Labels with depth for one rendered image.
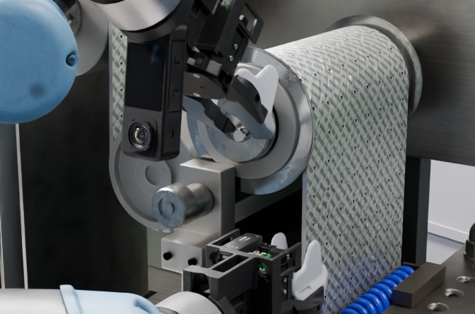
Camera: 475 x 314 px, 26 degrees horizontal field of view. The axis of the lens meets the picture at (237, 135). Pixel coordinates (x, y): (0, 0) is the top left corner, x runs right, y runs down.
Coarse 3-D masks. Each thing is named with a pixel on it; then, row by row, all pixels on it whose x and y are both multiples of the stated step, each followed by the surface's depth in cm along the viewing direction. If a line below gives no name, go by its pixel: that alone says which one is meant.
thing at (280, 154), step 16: (240, 64) 99; (288, 96) 97; (288, 112) 97; (288, 128) 98; (208, 144) 103; (288, 144) 98; (224, 160) 103; (256, 160) 101; (272, 160) 100; (288, 160) 99; (240, 176) 102; (256, 176) 101
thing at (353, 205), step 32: (352, 160) 107; (384, 160) 114; (320, 192) 102; (352, 192) 109; (384, 192) 116; (320, 224) 103; (352, 224) 110; (384, 224) 117; (352, 256) 111; (384, 256) 118; (352, 288) 112
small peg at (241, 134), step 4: (240, 128) 96; (244, 128) 96; (236, 132) 96; (240, 132) 96; (244, 132) 96; (248, 132) 96; (236, 136) 96; (240, 136) 96; (244, 136) 96; (248, 136) 96; (252, 136) 97; (236, 140) 96; (240, 140) 96; (244, 140) 96
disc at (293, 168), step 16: (256, 48) 99; (256, 64) 99; (272, 64) 98; (288, 80) 97; (304, 96) 97; (304, 112) 97; (192, 128) 105; (304, 128) 97; (304, 144) 98; (208, 160) 104; (304, 160) 98; (272, 176) 101; (288, 176) 100; (256, 192) 102
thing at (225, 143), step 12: (276, 120) 98; (216, 132) 101; (276, 132) 98; (216, 144) 101; (228, 144) 100; (240, 144) 99; (252, 144) 99; (264, 144) 98; (228, 156) 100; (240, 156) 100; (252, 156) 99
